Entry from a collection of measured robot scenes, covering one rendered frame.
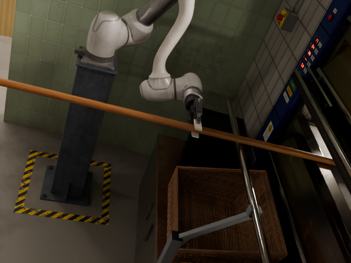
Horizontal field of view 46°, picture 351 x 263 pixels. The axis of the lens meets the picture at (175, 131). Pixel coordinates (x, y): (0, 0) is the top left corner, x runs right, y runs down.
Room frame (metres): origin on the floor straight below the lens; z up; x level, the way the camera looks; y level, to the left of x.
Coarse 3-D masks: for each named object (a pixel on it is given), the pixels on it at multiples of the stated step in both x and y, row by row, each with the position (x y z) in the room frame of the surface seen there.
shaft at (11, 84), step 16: (0, 80) 1.24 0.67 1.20; (48, 96) 1.28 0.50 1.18; (64, 96) 1.30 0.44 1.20; (112, 112) 1.35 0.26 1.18; (128, 112) 1.36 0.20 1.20; (192, 128) 1.43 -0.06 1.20; (208, 128) 1.46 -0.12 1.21; (256, 144) 1.50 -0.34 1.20; (272, 144) 1.53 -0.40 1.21; (320, 160) 1.58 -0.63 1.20
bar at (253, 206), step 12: (228, 108) 1.76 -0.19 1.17; (240, 144) 1.49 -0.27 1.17; (240, 156) 1.42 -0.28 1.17; (252, 192) 1.22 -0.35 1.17; (252, 204) 1.16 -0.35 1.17; (240, 216) 1.13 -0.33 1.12; (252, 216) 1.11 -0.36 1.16; (204, 228) 1.11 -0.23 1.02; (216, 228) 1.11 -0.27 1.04; (168, 240) 1.09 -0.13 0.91; (180, 240) 1.07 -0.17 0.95; (264, 240) 1.01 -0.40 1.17; (168, 252) 1.07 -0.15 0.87; (264, 252) 0.96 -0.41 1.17
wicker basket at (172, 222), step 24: (192, 168) 1.76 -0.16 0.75; (216, 168) 1.79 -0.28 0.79; (168, 192) 1.69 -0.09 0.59; (192, 192) 1.76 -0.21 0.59; (216, 192) 1.80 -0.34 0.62; (240, 192) 1.83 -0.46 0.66; (264, 192) 1.72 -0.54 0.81; (168, 216) 1.52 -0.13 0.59; (192, 216) 1.59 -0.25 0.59; (216, 216) 1.66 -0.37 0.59; (264, 216) 1.59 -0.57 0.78; (192, 240) 1.44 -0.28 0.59; (216, 240) 1.50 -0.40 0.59; (240, 240) 1.56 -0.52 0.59
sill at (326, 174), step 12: (300, 120) 1.91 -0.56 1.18; (300, 132) 1.81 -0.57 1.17; (312, 144) 1.72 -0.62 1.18; (312, 168) 1.58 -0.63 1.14; (324, 168) 1.56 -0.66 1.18; (324, 180) 1.47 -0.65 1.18; (324, 192) 1.43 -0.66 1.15; (336, 192) 1.42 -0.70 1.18; (336, 204) 1.34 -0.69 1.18; (336, 216) 1.30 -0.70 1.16; (348, 216) 1.30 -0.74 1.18; (348, 228) 1.23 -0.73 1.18; (348, 240) 1.18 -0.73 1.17; (348, 252) 1.15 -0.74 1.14
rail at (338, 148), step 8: (296, 72) 1.84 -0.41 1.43; (304, 80) 1.76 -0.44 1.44; (304, 88) 1.71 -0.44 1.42; (312, 96) 1.64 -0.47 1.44; (312, 104) 1.59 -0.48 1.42; (320, 112) 1.52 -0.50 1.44; (320, 120) 1.48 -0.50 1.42; (328, 128) 1.41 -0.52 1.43; (336, 144) 1.32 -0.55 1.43; (344, 152) 1.29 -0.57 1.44; (344, 160) 1.24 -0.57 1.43
